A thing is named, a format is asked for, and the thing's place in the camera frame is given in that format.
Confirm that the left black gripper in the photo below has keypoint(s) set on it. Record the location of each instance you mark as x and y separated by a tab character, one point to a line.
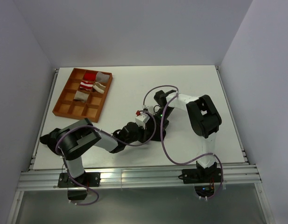
146	134

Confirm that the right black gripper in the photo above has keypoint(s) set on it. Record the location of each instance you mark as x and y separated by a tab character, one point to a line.
152	121

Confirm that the beige red sock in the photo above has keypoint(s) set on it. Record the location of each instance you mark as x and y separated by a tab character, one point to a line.
81	96

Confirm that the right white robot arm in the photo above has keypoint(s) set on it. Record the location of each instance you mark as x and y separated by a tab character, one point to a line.
204	120

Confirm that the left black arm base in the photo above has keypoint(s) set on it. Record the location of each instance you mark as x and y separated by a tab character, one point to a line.
78	188

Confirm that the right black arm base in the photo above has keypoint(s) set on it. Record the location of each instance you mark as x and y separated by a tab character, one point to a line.
204	180

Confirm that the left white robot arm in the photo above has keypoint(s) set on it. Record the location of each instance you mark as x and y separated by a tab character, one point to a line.
74	140

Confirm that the red white striped sock roll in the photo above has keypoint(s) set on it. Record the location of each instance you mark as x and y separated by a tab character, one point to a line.
85	85

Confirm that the beige white rolled sock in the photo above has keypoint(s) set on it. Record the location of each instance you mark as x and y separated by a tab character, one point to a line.
99	87

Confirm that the grey rolled sock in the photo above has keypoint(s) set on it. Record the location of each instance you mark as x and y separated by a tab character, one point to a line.
102	77

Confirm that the red rolled sock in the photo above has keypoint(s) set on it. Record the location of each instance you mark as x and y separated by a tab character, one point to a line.
90	76

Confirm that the orange compartment tray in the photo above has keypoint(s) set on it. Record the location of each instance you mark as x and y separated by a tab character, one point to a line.
67	107

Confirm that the black patterned sock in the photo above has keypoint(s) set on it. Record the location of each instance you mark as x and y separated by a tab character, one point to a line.
51	139

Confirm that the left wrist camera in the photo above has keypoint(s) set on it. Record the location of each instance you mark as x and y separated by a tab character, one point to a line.
142	119

